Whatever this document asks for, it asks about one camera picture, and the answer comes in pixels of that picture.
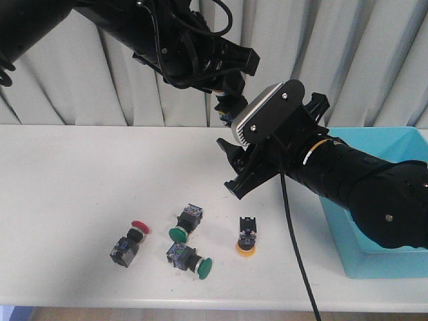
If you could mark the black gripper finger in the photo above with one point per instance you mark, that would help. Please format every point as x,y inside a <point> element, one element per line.
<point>237,157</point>
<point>230,85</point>
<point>245,183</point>

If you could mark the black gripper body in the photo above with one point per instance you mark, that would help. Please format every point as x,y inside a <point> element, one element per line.
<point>285,150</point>
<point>185,52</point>

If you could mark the yellow push button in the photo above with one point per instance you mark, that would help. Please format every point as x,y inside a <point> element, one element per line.
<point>229,107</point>
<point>245,245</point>

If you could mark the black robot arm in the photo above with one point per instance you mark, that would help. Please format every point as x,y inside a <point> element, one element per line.
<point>24,23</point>
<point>387,201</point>

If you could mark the inverted yellow push button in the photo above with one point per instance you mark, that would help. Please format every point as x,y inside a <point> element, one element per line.
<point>245,245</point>

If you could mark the upper green push button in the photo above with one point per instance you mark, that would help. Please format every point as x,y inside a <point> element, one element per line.
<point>187,222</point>

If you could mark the green push button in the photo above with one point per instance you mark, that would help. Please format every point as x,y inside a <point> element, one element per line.
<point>187,222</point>
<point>186,258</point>

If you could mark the lower green push button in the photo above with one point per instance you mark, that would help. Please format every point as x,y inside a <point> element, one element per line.
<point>186,258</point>

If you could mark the grey pleated curtain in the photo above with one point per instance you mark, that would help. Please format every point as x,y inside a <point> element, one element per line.
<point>368,57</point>

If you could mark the lying red push button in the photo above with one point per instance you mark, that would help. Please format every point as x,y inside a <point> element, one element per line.
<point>125,250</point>

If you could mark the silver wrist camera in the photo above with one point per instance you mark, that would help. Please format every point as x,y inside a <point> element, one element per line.
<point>267,112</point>

